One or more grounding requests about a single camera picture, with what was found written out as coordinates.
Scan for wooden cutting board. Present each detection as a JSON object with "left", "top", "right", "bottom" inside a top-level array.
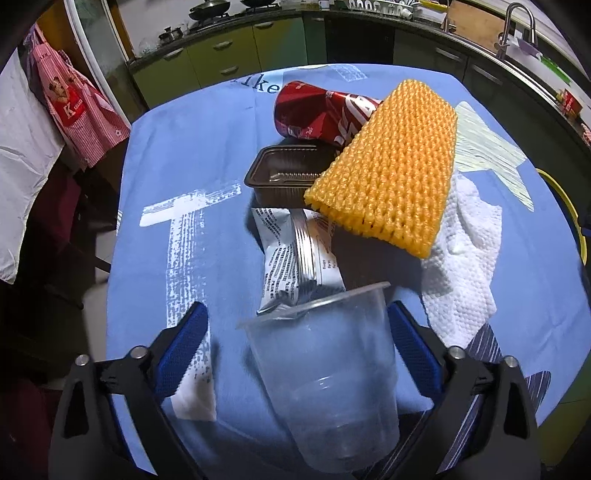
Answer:
[{"left": 447, "top": 0, "right": 509, "bottom": 49}]

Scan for green plastic tray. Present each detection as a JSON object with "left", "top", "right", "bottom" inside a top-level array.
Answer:
[{"left": 540, "top": 55, "right": 571, "bottom": 79}]

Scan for crushed red drink can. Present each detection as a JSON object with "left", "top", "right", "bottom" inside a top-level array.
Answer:
[{"left": 274, "top": 80, "right": 386, "bottom": 148}]

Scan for yellow rimmed trash bin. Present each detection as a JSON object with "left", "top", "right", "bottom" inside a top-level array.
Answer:
[{"left": 536, "top": 168, "right": 588, "bottom": 268}]

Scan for dark red chair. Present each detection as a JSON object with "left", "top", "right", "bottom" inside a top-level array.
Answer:
[{"left": 28, "top": 161, "right": 116, "bottom": 315}]

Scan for red checked apron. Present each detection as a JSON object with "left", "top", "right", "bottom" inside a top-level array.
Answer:
[{"left": 23, "top": 25, "right": 132, "bottom": 169}]

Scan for white hanging cloth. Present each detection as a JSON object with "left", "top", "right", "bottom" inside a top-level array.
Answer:
[{"left": 0, "top": 46, "right": 65, "bottom": 284}]

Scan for black wok with lid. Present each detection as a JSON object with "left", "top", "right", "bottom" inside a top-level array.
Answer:
[{"left": 189, "top": 0, "right": 232, "bottom": 19}]

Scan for tall steel faucet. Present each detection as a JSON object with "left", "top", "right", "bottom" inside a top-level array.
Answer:
[{"left": 495, "top": 2, "right": 539, "bottom": 58}]

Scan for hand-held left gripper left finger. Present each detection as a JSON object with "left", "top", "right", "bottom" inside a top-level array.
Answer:
[{"left": 48, "top": 301, "right": 218, "bottom": 480}]

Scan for blue printed tablecloth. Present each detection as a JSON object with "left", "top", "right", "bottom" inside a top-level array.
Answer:
[{"left": 104, "top": 62, "right": 591, "bottom": 476}]

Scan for brown plastic tray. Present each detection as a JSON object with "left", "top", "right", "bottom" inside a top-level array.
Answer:
[{"left": 243, "top": 144, "right": 345, "bottom": 208}]

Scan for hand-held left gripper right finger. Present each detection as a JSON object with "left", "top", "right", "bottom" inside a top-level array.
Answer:
[{"left": 387, "top": 300, "right": 541, "bottom": 480}]

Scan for clear plastic cup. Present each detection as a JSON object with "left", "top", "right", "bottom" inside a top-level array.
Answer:
[{"left": 236, "top": 281, "right": 402, "bottom": 475}]

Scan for glass sliding door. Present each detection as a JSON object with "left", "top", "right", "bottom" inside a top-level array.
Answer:
[{"left": 65, "top": 0, "right": 139, "bottom": 61}]

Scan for gas stove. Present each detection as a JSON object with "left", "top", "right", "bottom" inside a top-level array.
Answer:
[{"left": 185, "top": 7, "right": 296, "bottom": 31}]

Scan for white paper towel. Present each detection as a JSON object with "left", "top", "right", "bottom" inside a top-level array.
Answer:
[{"left": 418, "top": 173, "right": 504, "bottom": 349}]

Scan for silver snack wrapper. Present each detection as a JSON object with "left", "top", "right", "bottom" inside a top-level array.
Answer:
[{"left": 250, "top": 206, "right": 347, "bottom": 317}]

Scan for orange foam fruit net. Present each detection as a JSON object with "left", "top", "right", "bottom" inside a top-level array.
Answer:
[{"left": 303, "top": 79, "right": 459, "bottom": 259}]

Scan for light green base cabinets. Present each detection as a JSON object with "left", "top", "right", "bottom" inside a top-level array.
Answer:
[{"left": 129, "top": 11, "right": 308, "bottom": 109}]

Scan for white dish rack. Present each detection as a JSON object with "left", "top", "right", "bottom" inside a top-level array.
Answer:
[{"left": 346, "top": 0, "right": 419, "bottom": 19}]

